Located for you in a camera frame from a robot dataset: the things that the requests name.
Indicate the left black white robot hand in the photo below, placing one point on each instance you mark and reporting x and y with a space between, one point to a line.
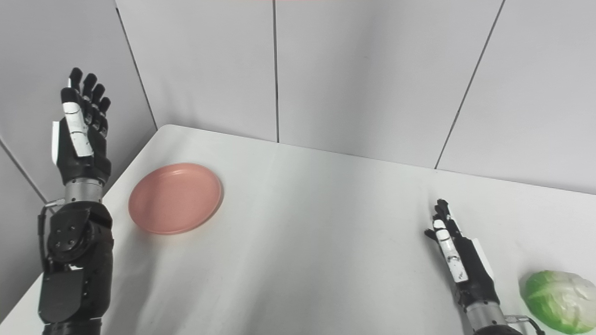
81 139

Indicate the pink round plate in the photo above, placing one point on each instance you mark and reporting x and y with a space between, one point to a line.
174 197

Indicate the green white cabbage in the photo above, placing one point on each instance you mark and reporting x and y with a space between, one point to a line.
561 300

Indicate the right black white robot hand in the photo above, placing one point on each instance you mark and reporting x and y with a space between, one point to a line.
468 267

